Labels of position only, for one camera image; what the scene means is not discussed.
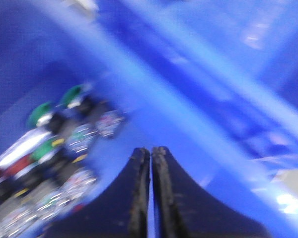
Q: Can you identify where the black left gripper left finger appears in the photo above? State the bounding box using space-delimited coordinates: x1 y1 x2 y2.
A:
44 148 150 238

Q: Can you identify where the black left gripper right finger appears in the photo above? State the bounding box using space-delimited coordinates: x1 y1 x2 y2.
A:
151 146 271 238

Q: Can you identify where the green push button lower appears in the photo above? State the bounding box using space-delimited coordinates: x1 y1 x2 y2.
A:
30 138 64 161

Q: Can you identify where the green push button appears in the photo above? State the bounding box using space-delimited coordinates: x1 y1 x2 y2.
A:
27 102 55 129
59 84 89 109
30 138 64 161

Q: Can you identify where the green push button upper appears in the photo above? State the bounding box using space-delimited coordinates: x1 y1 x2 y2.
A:
59 84 89 109

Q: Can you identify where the green push button left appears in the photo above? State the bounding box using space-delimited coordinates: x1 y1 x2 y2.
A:
27 102 55 129

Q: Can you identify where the red push button in pile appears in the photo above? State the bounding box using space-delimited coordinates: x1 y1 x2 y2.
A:
0 156 32 178

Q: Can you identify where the blue plastic bin right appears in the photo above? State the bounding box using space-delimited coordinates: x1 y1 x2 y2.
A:
99 0 298 238

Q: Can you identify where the blue plastic bin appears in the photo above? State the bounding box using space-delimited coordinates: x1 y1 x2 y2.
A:
0 0 271 238
99 0 298 238

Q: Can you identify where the blue plastic bin left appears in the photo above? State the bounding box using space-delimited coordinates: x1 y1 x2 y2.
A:
0 0 271 238

